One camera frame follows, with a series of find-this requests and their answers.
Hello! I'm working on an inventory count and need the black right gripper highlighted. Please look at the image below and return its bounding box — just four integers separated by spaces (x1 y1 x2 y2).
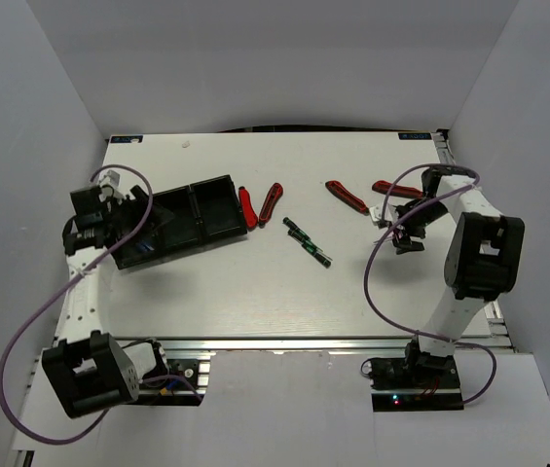
388 198 449 256

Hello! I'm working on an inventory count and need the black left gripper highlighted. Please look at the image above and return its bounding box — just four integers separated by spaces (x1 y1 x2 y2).
103 185 174 248

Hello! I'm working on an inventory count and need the blue red screwdriver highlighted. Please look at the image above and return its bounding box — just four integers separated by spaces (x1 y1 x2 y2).
134 238 157 254
374 233 397 245

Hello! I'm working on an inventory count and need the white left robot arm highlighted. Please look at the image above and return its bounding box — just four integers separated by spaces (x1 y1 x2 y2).
42 182 169 418

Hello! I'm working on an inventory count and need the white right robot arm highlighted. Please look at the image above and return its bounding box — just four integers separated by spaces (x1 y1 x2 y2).
392 164 525 388

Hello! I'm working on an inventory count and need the black three-compartment tray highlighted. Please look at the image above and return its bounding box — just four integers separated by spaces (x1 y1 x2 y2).
113 175 247 269

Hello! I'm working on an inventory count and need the blue label left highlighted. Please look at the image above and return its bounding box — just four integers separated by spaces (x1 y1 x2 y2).
109 135 143 144

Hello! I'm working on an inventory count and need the blue label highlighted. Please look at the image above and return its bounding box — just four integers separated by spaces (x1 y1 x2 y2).
397 132 432 141
109 135 143 144

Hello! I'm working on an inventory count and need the green black precision screwdriver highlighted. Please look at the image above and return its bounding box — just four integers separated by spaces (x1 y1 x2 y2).
288 229 321 254
303 241 332 268
282 217 310 238

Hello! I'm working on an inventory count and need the red black utility knife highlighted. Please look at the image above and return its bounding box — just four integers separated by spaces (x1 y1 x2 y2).
238 186 259 231

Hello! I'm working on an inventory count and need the blue label right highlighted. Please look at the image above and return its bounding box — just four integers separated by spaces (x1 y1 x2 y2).
397 132 432 141

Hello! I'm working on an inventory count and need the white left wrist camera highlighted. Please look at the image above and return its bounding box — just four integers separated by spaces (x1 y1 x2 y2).
93 170 125 202

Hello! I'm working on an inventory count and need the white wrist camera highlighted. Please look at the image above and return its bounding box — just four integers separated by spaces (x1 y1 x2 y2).
369 204 395 229
93 170 125 202

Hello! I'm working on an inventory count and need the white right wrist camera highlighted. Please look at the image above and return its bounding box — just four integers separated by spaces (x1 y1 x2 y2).
369 204 395 229

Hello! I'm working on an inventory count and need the aluminium right side rail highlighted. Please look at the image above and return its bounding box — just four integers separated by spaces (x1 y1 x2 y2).
430 129 517 351

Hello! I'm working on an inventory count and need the aluminium rail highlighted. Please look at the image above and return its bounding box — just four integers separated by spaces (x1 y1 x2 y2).
161 338 409 351
430 129 517 351

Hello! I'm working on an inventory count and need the aluminium front rail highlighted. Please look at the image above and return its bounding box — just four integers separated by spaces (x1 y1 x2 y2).
161 338 409 351

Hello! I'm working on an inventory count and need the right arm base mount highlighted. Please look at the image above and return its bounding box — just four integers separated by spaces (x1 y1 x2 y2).
360 357 464 413

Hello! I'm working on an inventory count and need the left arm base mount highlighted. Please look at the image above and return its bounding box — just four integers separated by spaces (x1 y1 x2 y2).
142 358 209 395

